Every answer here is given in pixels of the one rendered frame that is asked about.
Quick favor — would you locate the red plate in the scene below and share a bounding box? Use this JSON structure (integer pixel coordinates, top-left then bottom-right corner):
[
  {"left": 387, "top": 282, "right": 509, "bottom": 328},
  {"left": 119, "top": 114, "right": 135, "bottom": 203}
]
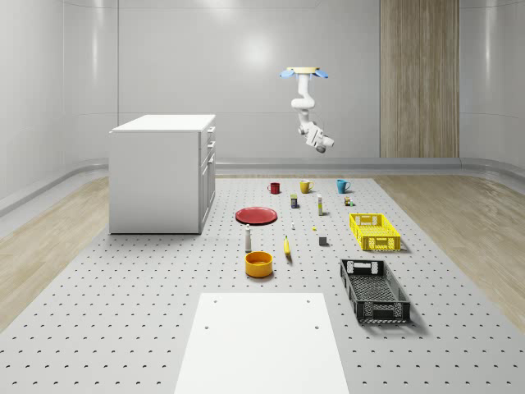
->
[{"left": 235, "top": 206, "right": 279, "bottom": 227}]

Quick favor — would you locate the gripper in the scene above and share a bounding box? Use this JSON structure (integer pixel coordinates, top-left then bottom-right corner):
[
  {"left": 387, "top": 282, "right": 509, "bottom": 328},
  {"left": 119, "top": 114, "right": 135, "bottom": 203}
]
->
[{"left": 304, "top": 121, "right": 326, "bottom": 150}]

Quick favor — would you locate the drone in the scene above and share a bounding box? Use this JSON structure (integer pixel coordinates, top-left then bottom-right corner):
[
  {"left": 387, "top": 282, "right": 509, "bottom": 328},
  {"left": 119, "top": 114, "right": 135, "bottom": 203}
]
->
[{"left": 279, "top": 66, "right": 331, "bottom": 80}]

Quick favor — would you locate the yellow basket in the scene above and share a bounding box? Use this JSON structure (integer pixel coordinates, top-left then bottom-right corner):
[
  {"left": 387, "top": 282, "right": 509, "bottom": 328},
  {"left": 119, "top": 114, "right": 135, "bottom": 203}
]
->
[{"left": 349, "top": 213, "right": 402, "bottom": 252}]

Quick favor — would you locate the white board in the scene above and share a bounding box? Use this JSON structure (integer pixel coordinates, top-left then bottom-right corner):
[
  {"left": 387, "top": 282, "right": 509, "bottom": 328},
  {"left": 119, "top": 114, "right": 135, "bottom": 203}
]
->
[{"left": 173, "top": 292, "right": 351, "bottom": 394}]

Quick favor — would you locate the dark grey basket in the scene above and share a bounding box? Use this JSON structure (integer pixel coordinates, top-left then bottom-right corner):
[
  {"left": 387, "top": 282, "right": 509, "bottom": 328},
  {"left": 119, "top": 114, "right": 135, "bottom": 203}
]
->
[{"left": 339, "top": 259, "right": 413, "bottom": 326}]

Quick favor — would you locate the white cabinet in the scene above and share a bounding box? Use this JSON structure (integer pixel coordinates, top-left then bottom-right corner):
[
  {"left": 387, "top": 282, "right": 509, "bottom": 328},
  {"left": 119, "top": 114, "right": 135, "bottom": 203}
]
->
[{"left": 108, "top": 113, "right": 217, "bottom": 236}]

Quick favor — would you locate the yellow bowl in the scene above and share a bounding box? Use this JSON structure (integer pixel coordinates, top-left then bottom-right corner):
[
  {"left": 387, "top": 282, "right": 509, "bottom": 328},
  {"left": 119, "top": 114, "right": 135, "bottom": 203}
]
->
[{"left": 244, "top": 250, "right": 274, "bottom": 279}]

